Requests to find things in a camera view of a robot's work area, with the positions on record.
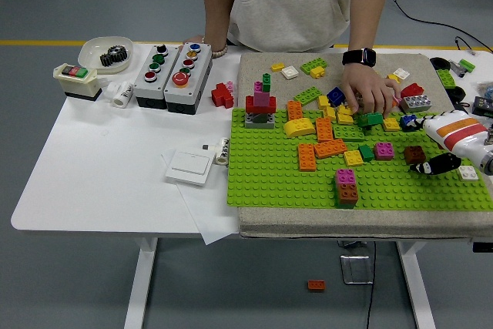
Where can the person's left hand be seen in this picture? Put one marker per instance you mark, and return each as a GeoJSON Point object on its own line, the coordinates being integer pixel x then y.
{"type": "Point", "coordinates": [366, 86]}

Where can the person's right hand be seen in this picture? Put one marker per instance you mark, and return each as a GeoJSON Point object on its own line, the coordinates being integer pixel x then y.
{"type": "Point", "coordinates": [196, 39]}

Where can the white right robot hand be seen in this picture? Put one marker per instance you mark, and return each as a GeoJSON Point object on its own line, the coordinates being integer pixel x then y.
{"type": "Point", "coordinates": [458, 132]}

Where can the dark green long brick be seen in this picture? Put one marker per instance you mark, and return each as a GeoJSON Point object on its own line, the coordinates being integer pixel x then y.
{"type": "Point", "coordinates": [369, 119]}

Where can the blue square brick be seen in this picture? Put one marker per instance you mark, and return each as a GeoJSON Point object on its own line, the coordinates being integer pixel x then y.
{"type": "Point", "coordinates": [403, 121]}

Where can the grey long brick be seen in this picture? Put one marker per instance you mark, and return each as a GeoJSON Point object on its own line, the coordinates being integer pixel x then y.
{"type": "Point", "coordinates": [416, 103]}

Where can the brown square brick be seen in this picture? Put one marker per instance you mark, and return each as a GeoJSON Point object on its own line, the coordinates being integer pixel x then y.
{"type": "Point", "coordinates": [415, 155]}
{"type": "Point", "coordinates": [348, 193]}

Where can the green studded baseplate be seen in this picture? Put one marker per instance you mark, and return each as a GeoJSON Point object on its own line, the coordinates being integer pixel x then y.
{"type": "Point", "coordinates": [269, 175]}

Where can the person's left forearm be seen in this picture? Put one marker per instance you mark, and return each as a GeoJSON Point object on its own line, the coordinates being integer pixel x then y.
{"type": "Point", "coordinates": [367, 13]}

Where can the yellow square brick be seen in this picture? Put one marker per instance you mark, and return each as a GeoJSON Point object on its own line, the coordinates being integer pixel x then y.
{"type": "Point", "coordinates": [391, 125]}
{"type": "Point", "coordinates": [353, 158]}
{"type": "Point", "coordinates": [393, 78]}

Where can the blue brick with circle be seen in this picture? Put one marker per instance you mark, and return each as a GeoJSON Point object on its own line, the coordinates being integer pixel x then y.
{"type": "Point", "coordinates": [335, 96]}

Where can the orange small brick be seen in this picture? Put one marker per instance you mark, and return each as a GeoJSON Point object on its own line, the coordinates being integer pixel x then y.
{"type": "Point", "coordinates": [396, 101]}

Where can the white tile brick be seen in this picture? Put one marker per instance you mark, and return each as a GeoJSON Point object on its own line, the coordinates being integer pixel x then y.
{"type": "Point", "coordinates": [289, 72]}
{"type": "Point", "coordinates": [401, 73]}

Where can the white square brick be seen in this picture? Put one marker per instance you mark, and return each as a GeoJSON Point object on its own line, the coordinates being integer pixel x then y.
{"type": "Point", "coordinates": [468, 173]}

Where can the narrow yellow brick stack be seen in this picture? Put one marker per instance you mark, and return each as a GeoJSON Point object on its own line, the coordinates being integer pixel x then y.
{"type": "Point", "coordinates": [326, 108]}

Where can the red rounded brick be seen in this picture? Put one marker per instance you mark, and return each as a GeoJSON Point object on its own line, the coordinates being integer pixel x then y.
{"type": "Point", "coordinates": [412, 91]}

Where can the lime long brick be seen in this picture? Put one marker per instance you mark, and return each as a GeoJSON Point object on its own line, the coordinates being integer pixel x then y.
{"type": "Point", "coordinates": [308, 95]}
{"type": "Point", "coordinates": [348, 133]}
{"type": "Point", "coordinates": [312, 64]}

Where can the small yellow brick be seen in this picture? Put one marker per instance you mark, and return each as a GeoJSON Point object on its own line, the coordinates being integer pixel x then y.
{"type": "Point", "coordinates": [278, 67]}
{"type": "Point", "coordinates": [317, 72]}

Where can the orange long brick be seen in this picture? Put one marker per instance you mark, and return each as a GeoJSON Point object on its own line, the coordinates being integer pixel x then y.
{"type": "Point", "coordinates": [331, 148]}
{"type": "Point", "coordinates": [308, 156]}
{"type": "Point", "coordinates": [324, 129]}
{"type": "Point", "coordinates": [295, 110]}

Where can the red brick cluster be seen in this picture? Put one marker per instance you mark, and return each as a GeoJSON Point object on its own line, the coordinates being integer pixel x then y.
{"type": "Point", "coordinates": [220, 95]}

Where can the small dark green brick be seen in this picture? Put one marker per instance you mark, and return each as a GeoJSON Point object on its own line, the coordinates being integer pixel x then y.
{"type": "Point", "coordinates": [366, 153]}

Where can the small lime brick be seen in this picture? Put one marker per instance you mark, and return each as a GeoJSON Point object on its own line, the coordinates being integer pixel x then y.
{"type": "Point", "coordinates": [467, 64]}

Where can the small pink tower brick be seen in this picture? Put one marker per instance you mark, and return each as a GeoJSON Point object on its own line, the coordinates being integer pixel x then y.
{"type": "Point", "coordinates": [258, 87]}

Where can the yellow curved brick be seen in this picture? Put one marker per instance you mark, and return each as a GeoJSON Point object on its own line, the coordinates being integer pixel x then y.
{"type": "Point", "coordinates": [299, 128]}

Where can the narrow green tower brick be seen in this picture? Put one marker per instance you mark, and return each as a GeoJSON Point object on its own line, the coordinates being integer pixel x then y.
{"type": "Point", "coordinates": [266, 83]}

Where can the red tower brick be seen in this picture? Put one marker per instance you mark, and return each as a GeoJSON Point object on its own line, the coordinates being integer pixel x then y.
{"type": "Point", "coordinates": [250, 105]}

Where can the grey tower base brick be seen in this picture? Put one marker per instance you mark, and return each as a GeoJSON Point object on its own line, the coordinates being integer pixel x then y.
{"type": "Point", "coordinates": [260, 123]}

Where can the small black part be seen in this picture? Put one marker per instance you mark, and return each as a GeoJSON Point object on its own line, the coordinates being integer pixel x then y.
{"type": "Point", "coordinates": [461, 107]}

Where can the black wrist watch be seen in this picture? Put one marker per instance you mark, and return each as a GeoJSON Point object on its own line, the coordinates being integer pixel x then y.
{"type": "Point", "coordinates": [359, 57]}

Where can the grey emergency stop control box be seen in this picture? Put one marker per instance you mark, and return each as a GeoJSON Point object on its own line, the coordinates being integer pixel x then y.
{"type": "Point", "coordinates": [201, 71]}

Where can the black electronic device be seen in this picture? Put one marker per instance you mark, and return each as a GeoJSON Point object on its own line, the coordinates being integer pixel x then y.
{"type": "Point", "coordinates": [483, 106]}

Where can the black tape roll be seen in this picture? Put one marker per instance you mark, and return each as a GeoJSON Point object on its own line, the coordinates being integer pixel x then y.
{"type": "Point", "coordinates": [458, 92]}

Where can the grey four-button control box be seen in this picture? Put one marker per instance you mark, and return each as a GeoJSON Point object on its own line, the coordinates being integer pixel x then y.
{"type": "Point", "coordinates": [166, 71]}

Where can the clear bag of blue parts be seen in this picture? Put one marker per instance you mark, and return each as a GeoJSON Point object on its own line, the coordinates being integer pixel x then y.
{"type": "Point", "coordinates": [486, 89]}

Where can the lime studded plate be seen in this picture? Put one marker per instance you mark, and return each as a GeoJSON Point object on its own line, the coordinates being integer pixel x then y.
{"type": "Point", "coordinates": [446, 78]}

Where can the grey clear part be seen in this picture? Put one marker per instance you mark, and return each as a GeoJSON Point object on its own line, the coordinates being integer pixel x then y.
{"type": "Point", "coordinates": [456, 68]}

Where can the black gear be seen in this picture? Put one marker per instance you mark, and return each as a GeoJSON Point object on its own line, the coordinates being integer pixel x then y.
{"type": "Point", "coordinates": [113, 55]}

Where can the white pipe fitting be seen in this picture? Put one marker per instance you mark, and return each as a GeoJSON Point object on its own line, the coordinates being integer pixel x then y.
{"type": "Point", "coordinates": [122, 95]}

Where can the person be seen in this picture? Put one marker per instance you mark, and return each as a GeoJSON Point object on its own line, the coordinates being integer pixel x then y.
{"type": "Point", "coordinates": [289, 17]}

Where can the white bowl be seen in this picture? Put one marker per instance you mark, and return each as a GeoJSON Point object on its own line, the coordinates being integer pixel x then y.
{"type": "Point", "coordinates": [90, 51]}

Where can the white labelled tube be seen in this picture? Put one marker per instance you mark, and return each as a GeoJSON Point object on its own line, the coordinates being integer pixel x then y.
{"type": "Point", "coordinates": [222, 152]}

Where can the black under-table box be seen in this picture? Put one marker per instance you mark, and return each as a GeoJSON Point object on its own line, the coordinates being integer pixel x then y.
{"type": "Point", "coordinates": [483, 247]}

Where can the white table leg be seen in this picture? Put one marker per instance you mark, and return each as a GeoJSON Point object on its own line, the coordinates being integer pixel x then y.
{"type": "Point", "coordinates": [140, 286]}
{"type": "Point", "coordinates": [416, 286]}

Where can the metal floor plate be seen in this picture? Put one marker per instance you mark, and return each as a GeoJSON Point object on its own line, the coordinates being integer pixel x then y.
{"type": "Point", "coordinates": [356, 269]}

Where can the white paper sheet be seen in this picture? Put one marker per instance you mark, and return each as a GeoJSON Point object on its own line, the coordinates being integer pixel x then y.
{"type": "Point", "coordinates": [210, 225]}

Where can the cream red-green switch box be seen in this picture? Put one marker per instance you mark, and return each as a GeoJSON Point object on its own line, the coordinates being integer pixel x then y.
{"type": "Point", "coordinates": [77, 84]}

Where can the white wall switch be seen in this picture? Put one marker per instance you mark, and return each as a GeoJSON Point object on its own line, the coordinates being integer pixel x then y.
{"type": "Point", "coordinates": [188, 169]}

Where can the grey under-table bracket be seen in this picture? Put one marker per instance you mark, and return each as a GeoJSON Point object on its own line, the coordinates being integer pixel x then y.
{"type": "Point", "coordinates": [352, 244]}

